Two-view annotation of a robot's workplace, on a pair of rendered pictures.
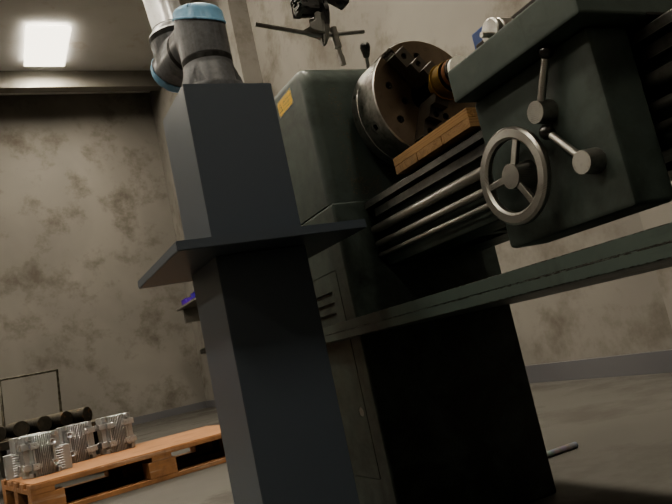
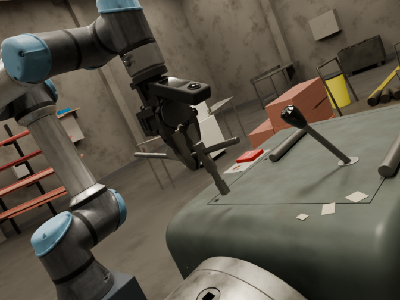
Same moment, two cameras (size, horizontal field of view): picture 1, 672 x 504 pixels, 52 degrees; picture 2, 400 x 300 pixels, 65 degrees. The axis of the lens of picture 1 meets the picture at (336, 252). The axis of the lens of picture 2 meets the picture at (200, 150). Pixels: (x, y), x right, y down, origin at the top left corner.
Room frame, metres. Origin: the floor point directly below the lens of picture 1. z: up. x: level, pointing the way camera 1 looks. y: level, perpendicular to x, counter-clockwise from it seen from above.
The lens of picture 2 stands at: (1.72, -0.71, 1.49)
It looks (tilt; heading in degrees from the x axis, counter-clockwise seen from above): 10 degrees down; 76
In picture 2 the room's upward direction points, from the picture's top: 24 degrees counter-clockwise
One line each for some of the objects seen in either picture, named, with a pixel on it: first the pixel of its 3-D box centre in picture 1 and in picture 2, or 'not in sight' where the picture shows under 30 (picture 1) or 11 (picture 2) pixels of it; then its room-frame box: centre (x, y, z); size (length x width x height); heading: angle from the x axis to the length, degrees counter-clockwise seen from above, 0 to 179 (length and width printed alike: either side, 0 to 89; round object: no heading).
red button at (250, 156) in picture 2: not in sight; (250, 157); (2.04, 0.11, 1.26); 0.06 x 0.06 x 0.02; 26
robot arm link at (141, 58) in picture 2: not in sight; (143, 62); (1.84, -0.09, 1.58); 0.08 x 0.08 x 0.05
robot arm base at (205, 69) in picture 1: (211, 81); (80, 280); (1.48, 0.20, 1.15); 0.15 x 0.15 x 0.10
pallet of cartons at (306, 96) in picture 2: not in sight; (290, 119); (4.42, 3.86, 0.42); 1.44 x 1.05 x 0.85; 28
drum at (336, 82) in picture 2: not in sight; (336, 90); (6.10, 4.66, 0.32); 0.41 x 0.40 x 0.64; 119
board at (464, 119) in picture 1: (493, 139); not in sight; (1.51, -0.40, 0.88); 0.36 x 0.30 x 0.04; 116
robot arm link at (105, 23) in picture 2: not in sight; (125, 23); (1.84, -0.08, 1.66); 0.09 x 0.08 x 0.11; 125
